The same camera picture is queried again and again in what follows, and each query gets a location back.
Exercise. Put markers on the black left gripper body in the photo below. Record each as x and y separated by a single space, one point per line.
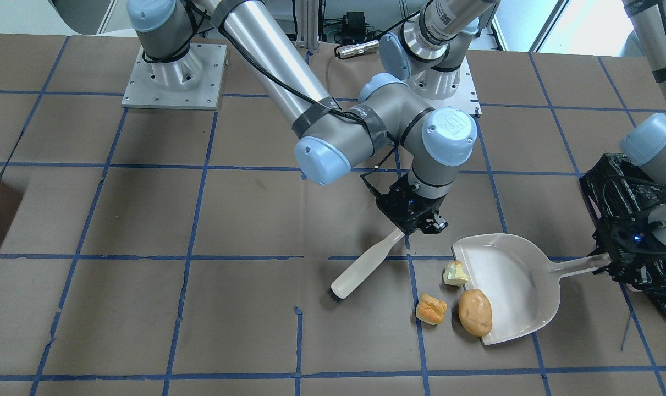
627 263

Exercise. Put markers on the torn croissant piece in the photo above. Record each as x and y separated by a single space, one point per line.
430 310

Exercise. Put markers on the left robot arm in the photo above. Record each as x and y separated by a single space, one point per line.
546 120

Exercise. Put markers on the black power adapter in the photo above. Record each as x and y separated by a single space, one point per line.
353 25

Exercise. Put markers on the beige hand brush black bristles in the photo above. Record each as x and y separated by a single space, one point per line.
363 266

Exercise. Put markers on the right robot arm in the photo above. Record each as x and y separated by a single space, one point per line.
394 107

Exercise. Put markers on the small pale bread chunk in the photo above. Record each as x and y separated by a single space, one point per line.
454 274

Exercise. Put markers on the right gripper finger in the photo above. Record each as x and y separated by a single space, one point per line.
435 225

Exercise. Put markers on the beige plastic dustpan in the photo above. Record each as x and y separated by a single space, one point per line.
520 282

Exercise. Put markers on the aluminium frame post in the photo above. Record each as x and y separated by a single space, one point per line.
308 24

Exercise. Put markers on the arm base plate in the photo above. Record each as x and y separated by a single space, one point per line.
192 82
448 88

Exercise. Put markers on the bin with black trash bag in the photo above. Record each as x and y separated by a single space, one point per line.
625 197

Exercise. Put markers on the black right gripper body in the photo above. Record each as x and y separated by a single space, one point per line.
433 213

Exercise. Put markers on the round brown bread roll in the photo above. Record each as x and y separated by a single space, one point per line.
475 313

